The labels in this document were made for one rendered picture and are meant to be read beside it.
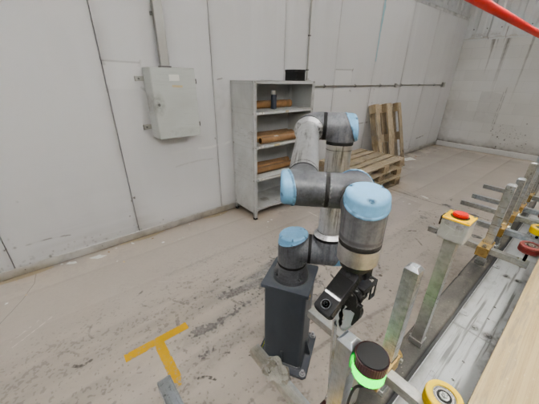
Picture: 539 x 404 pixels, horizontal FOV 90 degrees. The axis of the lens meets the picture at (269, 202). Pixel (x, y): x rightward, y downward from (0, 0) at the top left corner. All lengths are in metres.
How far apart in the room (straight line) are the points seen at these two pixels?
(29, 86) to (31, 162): 0.56
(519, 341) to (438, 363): 0.32
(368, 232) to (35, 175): 2.66
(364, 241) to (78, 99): 2.56
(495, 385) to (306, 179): 0.68
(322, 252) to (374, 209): 0.83
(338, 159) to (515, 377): 0.84
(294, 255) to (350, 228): 0.81
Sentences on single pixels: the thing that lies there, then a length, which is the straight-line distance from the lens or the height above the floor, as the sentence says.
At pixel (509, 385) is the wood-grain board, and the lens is 0.99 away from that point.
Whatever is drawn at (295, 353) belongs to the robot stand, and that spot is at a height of 0.14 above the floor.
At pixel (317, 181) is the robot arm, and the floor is 1.36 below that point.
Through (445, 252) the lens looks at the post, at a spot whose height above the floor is 1.10.
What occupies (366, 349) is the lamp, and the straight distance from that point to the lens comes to 0.59.
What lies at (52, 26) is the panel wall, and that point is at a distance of 2.80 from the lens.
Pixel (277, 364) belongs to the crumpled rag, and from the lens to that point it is 0.85.
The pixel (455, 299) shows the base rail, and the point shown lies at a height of 0.70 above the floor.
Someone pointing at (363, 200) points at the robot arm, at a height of 1.37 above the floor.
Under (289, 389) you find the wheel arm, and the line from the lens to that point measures 0.83.
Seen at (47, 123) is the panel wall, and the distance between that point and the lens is 2.79.
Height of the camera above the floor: 1.58
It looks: 25 degrees down
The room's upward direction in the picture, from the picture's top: 1 degrees clockwise
